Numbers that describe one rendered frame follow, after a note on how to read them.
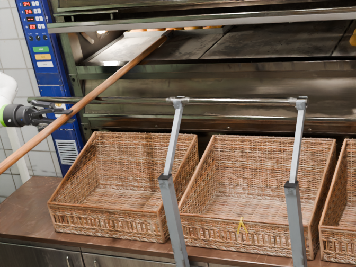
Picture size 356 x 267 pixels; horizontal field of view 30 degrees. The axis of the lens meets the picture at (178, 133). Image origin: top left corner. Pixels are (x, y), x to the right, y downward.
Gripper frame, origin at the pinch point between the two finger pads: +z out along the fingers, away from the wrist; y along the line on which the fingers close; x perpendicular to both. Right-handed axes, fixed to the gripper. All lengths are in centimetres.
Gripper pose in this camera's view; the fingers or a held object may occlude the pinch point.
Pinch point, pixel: (64, 116)
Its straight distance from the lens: 255.8
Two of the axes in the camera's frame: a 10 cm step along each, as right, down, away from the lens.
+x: -3.9, 4.3, -8.1
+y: 1.7, 9.0, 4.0
